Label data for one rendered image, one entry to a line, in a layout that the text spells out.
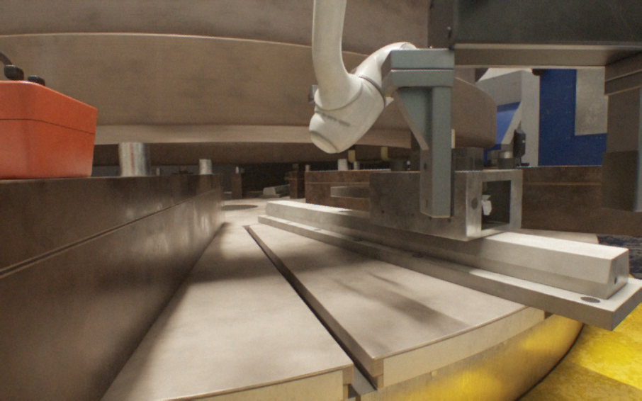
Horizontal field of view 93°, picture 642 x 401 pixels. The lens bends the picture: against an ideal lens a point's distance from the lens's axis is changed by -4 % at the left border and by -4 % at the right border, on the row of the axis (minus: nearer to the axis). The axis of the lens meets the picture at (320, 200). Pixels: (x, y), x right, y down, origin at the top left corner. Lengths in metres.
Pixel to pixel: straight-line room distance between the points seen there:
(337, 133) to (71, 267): 0.50
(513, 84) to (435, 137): 6.79
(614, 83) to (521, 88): 6.62
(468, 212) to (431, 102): 0.86
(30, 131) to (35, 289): 0.20
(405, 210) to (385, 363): 0.62
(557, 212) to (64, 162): 2.21
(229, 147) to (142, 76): 4.55
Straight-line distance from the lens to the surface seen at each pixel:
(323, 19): 0.63
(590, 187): 2.26
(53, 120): 0.59
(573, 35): 0.25
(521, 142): 6.62
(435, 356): 0.82
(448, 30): 0.22
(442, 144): 0.21
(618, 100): 0.30
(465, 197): 1.06
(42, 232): 0.54
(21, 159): 0.57
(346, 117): 0.66
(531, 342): 1.21
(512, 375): 1.16
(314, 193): 2.78
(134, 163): 1.02
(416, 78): 0.21
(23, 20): 1.55
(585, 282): 1.05
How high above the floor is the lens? 0.69
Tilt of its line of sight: 5 degrees down
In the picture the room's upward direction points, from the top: 1 degrees counter-clockwise
